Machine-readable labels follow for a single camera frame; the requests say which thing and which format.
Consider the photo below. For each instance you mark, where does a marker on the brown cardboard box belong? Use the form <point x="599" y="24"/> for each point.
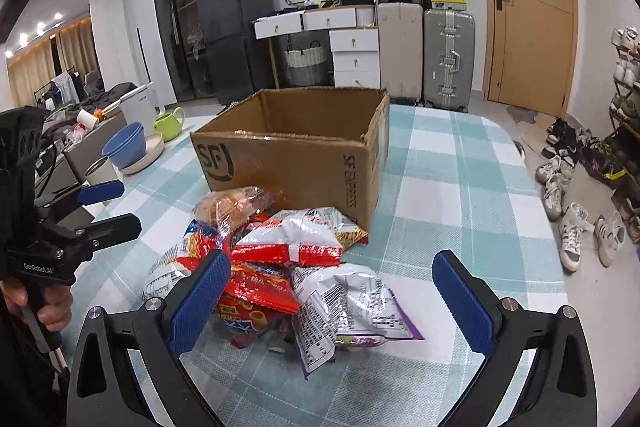
<point x="280" y="167"/>

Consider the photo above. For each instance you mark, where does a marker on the person's left hand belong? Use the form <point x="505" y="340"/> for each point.
<point x="56" y="307"/>

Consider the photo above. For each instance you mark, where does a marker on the white and purple snack packet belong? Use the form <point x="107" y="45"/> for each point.
<point x="350" y="297"/>

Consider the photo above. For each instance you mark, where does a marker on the white electric kettle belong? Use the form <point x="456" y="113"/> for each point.
<point x="137" y="104"/>

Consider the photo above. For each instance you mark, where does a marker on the blue plastic bowl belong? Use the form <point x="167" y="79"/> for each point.
<point x="125" y="147"/>

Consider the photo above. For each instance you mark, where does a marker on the dark clothes pile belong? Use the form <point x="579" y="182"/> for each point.
<point x="117" y="93"/>

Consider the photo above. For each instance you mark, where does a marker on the silver suitcase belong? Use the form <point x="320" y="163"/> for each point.
<point x="447" y="57"/>

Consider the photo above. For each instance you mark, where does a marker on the wooden door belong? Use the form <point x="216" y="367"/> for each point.
<point x="530" y="7"/>

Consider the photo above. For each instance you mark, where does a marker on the grey doormat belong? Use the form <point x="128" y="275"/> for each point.
<point x="527" y="122"/>

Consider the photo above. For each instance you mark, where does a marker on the dark grey refrigerator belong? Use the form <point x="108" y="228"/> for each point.
<point x="235" y="22"/>

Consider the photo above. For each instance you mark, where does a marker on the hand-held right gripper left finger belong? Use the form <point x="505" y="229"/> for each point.
<point x="200" y="297"/>

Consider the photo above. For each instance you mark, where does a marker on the yellow shoe box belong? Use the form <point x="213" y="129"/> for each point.
<point x="447" y="1"/>

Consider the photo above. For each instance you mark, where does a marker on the white paper cup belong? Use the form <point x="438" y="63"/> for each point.
<point x="87" y="119"/>

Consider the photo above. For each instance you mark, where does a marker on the dark glass cabinet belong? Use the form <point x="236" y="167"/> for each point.
<point x="170" y="32"/>

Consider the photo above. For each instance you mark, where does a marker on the white and red snack packet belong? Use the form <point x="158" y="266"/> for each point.
<point x="300" y="239"/>

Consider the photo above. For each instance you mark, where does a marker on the woven laundry basket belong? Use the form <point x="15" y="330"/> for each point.
<point x="306" y="62"/>

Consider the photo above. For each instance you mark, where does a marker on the shoe rack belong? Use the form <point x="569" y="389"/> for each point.
<point x="625" y="147"/>

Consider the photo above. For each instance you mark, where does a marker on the group of sneakers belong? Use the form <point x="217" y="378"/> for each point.
<point x="570" y="227"/>

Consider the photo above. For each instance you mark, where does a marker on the orange clear bread packet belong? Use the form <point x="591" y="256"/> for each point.
<point x="225" y="207"/>

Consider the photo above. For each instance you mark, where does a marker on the white slipper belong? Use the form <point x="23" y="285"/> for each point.
<point x="519" y="149"/>

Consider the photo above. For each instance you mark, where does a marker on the cream shallow bowl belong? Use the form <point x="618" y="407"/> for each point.
<point x="150" y="154"/>

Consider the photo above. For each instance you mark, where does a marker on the checked teal tablecloth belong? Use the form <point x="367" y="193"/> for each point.
<point x="450" y="187"/>

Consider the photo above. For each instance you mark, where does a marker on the white drawer desk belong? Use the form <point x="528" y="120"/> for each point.
<point x="350" y="52"/>

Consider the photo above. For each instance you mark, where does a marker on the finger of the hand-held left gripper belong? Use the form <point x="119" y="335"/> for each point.
<point x="117" y="227"/>
<point x="102" y="192"/>

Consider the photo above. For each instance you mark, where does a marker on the white wardrobe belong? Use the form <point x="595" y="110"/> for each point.
<point x="130" y="32"/>

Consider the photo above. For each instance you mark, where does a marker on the beige curtains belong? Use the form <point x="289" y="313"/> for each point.
<point x="45" y="57"/>

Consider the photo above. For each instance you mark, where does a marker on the green watering can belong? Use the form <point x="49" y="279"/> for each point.
<point x="167" y="127"/>

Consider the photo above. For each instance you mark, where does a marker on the beige suitcase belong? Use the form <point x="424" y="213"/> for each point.
<point x="400" y="52"/>

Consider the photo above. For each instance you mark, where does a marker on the grey storage box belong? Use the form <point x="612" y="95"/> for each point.
<point x="90" y="152"/>

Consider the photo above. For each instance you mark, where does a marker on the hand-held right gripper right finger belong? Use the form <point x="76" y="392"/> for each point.
<point x="460" y="292"/>

